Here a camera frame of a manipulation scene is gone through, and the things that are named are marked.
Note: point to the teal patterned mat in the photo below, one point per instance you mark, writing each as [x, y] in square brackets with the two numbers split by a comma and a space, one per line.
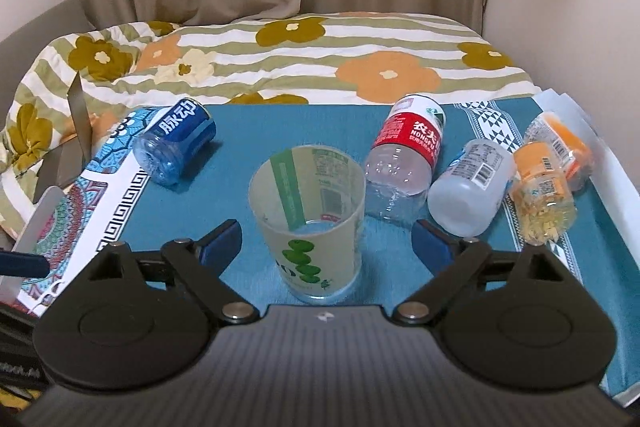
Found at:
[300, 127]

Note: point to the clear plastic cup green print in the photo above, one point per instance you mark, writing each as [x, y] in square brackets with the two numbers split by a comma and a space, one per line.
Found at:
[320, 257]

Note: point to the grey sofa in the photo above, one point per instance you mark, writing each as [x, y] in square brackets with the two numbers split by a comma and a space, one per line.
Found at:
[40, 19]

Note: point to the red label plastic bottle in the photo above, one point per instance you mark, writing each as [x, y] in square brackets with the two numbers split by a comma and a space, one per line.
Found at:
[407, 142]

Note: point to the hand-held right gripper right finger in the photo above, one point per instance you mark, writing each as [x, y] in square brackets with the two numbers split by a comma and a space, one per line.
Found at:
[429, 248]

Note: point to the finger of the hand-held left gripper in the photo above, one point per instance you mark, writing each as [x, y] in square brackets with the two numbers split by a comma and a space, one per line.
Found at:
[22, 265]

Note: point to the white label clear plastic bottle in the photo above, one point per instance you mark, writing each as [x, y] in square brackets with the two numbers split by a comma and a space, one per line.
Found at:
[470, 187]

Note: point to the floral striped blanket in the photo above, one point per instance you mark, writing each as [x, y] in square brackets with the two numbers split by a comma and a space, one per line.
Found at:
[300, 62]

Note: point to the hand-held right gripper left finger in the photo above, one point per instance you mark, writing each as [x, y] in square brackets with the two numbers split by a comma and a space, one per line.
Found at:
[222, 248]

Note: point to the orange label plastic bottle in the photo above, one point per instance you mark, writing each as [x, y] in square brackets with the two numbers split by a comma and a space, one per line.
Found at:
[570, 139]
[542, 187]

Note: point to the blue label plastic bottle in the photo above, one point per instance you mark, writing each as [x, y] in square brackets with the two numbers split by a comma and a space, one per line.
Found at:
[175, 142]

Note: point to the patterned paper bag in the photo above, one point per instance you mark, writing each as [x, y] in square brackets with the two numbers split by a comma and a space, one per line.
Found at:
[95, 217]

